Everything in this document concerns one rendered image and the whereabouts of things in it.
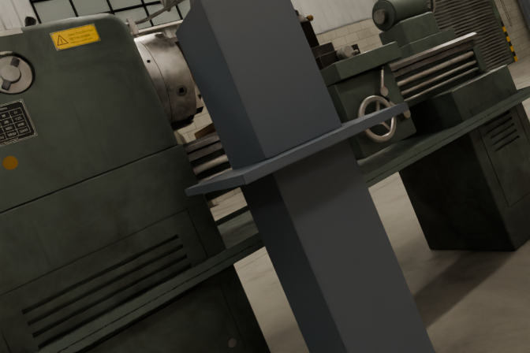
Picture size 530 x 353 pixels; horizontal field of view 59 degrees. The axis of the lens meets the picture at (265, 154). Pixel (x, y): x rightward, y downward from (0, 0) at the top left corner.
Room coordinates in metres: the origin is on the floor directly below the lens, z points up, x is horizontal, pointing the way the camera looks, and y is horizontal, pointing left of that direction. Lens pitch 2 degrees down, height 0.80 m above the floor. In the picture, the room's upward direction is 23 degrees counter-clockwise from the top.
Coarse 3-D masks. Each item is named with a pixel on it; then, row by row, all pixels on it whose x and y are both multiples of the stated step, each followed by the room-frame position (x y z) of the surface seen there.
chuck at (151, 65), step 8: (136, 40) 1.43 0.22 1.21; (144, 48) 1.40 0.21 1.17; (144, 56) 1.38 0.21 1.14; (144, 64) 1.36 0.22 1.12; (152, 64) 1.37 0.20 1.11; (152, 72) 1.36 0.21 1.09; (152, 80) 1.36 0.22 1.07; (160, 80) 1.37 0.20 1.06; (160, 88) 1.37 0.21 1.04; (160, 96) 1.37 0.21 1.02; (168, 104) 1.40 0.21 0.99; (168, 112) 1.41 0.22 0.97; (168, 120) 1.43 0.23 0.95
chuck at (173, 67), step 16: (160, 32) 1.49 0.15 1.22; (160, 48) 1.41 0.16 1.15; (176, 48) 1.43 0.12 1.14; (160, 64) 1.38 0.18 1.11; (176, 64) 1.40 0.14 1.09; (176, 80) 1.40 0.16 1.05; (192, 80) 1.43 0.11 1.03; (176, 96) 1.40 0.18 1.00; (192, 96) 1.44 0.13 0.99; (176, 112) 1.43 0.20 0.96; (192, 112) 1.47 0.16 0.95; (176, 128) 1.50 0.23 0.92
